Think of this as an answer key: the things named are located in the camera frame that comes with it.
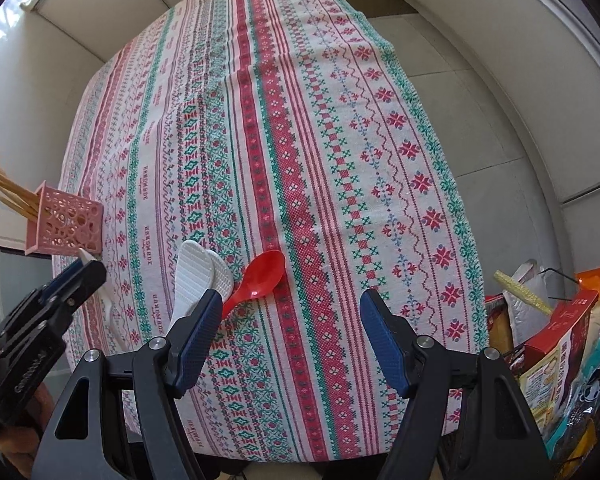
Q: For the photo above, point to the white plastic bag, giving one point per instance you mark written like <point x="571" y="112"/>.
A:
<point x="525" y="310"/>

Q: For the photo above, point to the person's left hand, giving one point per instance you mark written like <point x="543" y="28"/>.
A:
<point x="17" y="452"/>

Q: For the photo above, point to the striped patterned tablecloth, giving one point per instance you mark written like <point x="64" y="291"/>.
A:
<point x="305" y="160"/>

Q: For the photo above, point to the bunch of wooden chopsticks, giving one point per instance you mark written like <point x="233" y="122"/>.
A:
<point x="20" y="200"/>

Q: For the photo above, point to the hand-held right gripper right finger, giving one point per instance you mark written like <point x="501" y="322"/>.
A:
<point x="385" y="345"/>

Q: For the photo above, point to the red snack box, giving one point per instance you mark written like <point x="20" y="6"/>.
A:
<point x="565" y="330"/>

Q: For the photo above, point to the teal snack packet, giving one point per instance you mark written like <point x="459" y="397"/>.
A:
<point x="597" y="365"/>

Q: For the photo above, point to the yellow ribbed packet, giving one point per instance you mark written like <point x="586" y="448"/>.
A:
<point x="522" y="285"/>

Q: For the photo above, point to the pink perforated utensil basket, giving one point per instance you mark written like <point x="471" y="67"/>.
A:
<point x="65" y="225"/>

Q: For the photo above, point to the small white rice paddle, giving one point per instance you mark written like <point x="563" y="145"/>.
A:
<point x="222" y="275"/>

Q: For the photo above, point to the red plastic spoon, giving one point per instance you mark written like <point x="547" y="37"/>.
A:
<point x="262" y="272"/>

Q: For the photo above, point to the large white rice paddle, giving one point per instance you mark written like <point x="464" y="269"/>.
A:
<point x="190" y="270"/>

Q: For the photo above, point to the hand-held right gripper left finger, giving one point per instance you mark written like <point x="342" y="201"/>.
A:
<point x="195" y="345"/>

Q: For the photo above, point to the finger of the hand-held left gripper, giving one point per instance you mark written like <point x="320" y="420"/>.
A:
<point x="65" y="280"/>
<point x="82" y="287"/>

